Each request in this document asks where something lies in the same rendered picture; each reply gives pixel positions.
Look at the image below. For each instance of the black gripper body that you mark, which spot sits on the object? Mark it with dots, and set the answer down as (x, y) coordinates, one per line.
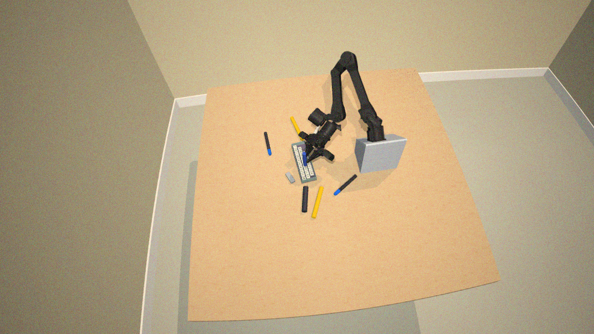
(320, 150)

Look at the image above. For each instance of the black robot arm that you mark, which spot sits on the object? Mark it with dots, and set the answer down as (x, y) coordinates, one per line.
(375, 131)

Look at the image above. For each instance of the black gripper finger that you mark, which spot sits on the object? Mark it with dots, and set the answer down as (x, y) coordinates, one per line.
(313, 156)
(308, 149)

